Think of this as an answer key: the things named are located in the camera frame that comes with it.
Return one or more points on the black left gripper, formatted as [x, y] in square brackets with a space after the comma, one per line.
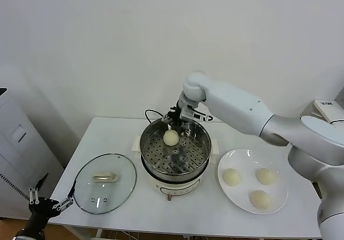
[44, 208]

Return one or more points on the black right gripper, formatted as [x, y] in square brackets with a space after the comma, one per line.
[175, 114]

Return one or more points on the white steamed baozi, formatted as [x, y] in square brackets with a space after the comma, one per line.
[231, 177]
[266, 176]
[259, 200]
[171, 138]

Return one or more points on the round glass pot lid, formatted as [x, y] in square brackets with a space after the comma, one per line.
[105, 177]

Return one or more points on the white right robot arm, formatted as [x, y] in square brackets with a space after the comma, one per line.
[242, 108]

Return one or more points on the stainless steel steamer basket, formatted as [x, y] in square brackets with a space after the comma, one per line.
[150, 154]

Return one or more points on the grey white cabinet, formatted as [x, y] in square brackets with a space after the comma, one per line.
[21, 154]

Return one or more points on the cream electric cooker base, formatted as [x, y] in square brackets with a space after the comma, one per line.
[174, 186]

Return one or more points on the large white round plate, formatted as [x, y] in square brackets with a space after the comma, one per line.
[242, 197]

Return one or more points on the white side desk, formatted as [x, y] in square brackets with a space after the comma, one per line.
[322, 112]

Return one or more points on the small printed white label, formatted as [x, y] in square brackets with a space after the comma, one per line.
[326, 103]

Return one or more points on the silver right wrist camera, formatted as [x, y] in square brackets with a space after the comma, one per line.
[187, 113]

